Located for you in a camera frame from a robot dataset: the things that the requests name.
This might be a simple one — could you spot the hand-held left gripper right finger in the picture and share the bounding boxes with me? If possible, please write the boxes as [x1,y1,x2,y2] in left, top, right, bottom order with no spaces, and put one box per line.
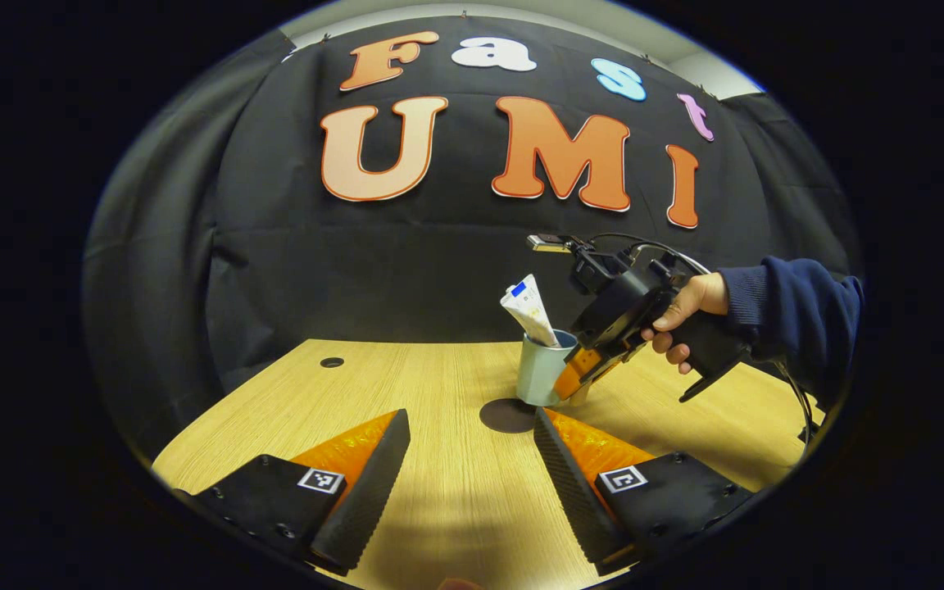
[533,407,772,577]

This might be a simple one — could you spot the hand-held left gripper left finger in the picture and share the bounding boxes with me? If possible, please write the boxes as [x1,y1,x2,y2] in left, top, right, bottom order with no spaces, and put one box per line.
[173,408,411,576]

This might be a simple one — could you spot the pale green cup wooden handle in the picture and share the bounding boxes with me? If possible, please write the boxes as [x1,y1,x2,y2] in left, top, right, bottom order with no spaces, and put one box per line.
[516,329,579,407]

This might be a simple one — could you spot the white toothpaste tube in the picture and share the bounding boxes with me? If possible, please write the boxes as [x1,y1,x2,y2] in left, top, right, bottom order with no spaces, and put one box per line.
[500,275,560,347]

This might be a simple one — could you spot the dark brown round coaster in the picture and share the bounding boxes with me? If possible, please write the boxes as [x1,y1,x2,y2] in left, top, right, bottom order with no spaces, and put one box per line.
[479,398,540,434]

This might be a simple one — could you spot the wooden desktop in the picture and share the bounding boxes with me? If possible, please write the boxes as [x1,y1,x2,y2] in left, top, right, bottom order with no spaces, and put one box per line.
[151,338,827,590]

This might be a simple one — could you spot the black backdrop cloth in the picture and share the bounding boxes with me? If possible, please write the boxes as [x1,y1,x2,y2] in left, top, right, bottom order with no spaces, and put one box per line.
[83,16,862,460]

